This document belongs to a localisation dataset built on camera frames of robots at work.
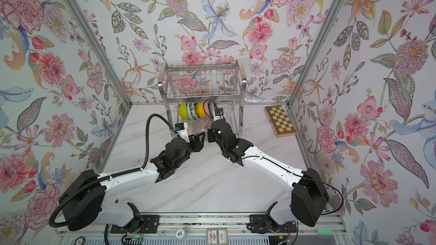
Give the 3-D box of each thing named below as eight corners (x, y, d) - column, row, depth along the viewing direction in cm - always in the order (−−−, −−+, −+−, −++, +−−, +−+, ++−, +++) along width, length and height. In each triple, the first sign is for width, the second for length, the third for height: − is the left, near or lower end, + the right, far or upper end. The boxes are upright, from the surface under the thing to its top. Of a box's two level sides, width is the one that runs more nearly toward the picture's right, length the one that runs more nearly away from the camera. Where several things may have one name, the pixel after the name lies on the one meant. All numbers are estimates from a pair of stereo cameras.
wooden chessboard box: (274, 137, 106) (276, 133, 103) (263, 110, 122) (265, 106, 119) (294, 135, 107) (297, 132, 104) (281, 108, 123) (283, 104, 120)
